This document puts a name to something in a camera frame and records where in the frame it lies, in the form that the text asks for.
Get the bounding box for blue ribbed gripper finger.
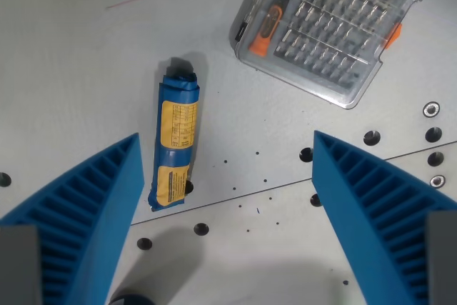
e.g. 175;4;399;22
0;132;145;305
311;130;457;305

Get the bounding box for blue bag with yellow labels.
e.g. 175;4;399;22
146;56;200;213

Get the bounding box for orange case latch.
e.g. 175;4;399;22
386;23;403;50

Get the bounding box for clear screwdriver bit set case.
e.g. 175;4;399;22
228;0;446;110

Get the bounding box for black orange screwdriver handle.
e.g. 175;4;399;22
248;4;284;57

